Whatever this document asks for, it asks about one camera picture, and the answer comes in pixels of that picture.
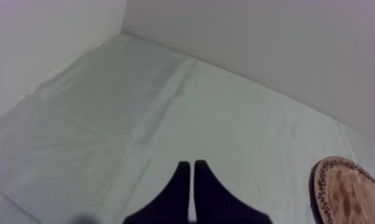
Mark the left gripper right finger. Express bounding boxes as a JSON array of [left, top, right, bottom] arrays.
[[193, 159, 273, 224]]

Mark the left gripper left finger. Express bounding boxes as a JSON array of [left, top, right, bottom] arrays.
[[122, 160, 191, 224]]

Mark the round wooden board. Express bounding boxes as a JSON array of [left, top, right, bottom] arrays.
[[309, 155, 375, 224]]

